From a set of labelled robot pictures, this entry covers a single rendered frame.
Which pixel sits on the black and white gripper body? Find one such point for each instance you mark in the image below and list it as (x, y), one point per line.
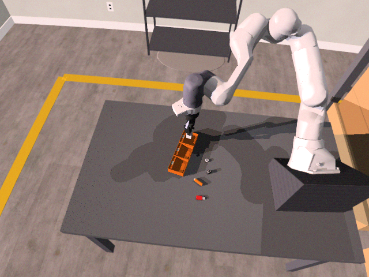
(189, 117)

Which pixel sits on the orange rack of bins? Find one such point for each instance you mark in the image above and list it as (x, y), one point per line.
(182, 154)

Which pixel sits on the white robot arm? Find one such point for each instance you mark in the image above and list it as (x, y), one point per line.
(309, 154)

